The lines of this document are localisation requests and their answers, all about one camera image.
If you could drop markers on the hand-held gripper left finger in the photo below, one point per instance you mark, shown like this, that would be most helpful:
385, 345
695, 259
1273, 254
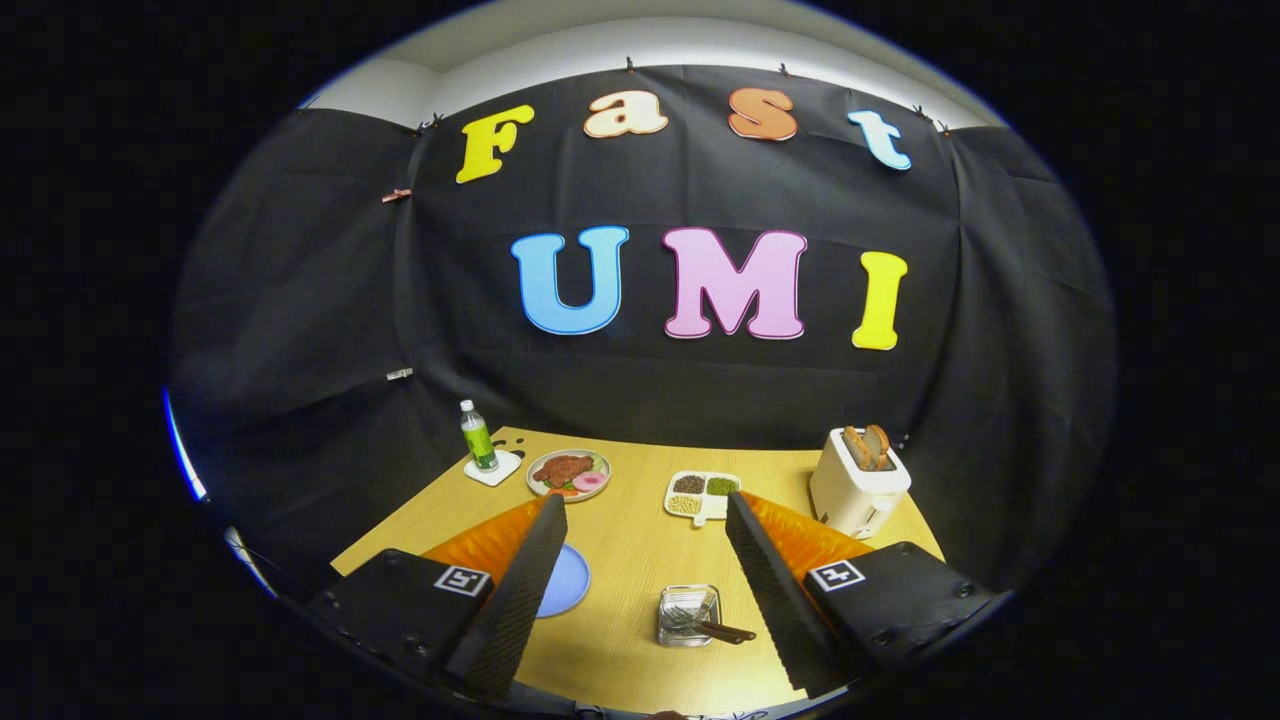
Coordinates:
512, 600

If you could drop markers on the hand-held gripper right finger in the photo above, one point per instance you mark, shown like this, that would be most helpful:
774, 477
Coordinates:
775, 590

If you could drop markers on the blue round plate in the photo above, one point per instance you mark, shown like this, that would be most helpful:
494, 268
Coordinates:
565, 585

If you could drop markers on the white divided bean dish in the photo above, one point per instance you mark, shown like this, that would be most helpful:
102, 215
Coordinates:
712, 508

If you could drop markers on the beige round food plate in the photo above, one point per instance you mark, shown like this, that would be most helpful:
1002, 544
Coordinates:
545, 492

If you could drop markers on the white toaster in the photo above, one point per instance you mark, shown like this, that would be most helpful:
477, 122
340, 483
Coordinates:
850, 490

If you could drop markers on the white square coaster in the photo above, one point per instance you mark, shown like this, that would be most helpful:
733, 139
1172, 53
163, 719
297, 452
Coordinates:
505, 468

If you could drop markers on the brown meat piece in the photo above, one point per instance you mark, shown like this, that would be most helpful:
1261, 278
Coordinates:
562, 469

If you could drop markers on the pink ham slice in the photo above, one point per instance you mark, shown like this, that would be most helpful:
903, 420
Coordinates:
588, 481

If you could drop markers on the green label plastic bottle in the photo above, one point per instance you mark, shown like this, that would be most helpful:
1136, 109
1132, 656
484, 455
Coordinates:
479, 440

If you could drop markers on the brown toast slice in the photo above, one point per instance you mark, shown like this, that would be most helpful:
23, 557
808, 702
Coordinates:
879, 442
856, 447

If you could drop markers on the black backdrop cloth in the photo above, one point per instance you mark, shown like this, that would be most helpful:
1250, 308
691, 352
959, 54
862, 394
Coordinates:
640, 390

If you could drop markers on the pink cloth clip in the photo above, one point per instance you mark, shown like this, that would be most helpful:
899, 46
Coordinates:
396, 195

